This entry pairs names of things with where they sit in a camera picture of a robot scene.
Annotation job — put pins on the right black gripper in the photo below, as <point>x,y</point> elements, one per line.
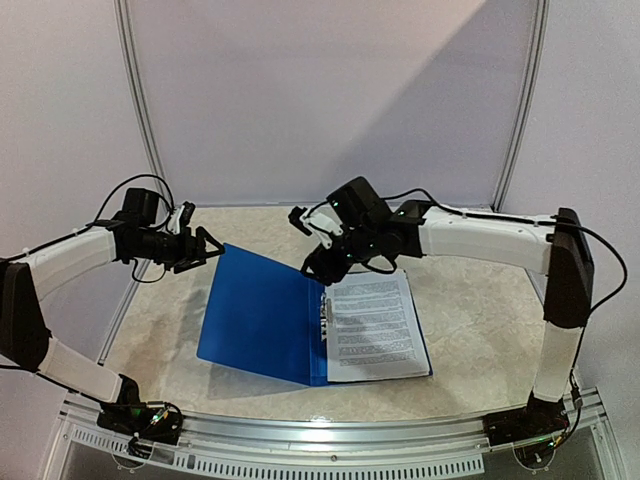
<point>325,261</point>

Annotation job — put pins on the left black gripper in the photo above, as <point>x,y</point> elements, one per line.
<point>197,252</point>

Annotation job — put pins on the metal folder clip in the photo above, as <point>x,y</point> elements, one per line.
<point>325,318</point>

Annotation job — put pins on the blue plastic folder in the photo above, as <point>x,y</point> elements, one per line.
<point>262,317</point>

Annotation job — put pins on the printed paper sheet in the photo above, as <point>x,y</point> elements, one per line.
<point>376,334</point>

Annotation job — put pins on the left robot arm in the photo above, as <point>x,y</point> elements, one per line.
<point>50,304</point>

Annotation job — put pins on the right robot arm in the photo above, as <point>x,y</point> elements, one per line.
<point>364,226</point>

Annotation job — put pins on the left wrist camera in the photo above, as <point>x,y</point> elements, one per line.
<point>180,218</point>

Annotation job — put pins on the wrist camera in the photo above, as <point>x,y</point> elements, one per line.
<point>180,218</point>
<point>314,223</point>

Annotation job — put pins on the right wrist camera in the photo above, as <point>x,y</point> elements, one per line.
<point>314,223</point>

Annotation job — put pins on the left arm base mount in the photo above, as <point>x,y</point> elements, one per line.
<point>155,421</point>

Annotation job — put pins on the aluminium front rail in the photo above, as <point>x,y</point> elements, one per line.
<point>218,447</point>

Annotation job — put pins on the left aluminium frame post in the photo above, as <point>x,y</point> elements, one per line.
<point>124,22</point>

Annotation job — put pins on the aluminium frame post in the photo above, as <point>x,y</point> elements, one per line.
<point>124,22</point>
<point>530,74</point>

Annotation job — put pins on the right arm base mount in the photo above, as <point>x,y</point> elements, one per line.
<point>538,424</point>

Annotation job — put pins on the right aluminium frame post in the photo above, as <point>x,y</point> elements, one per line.
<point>530,74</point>

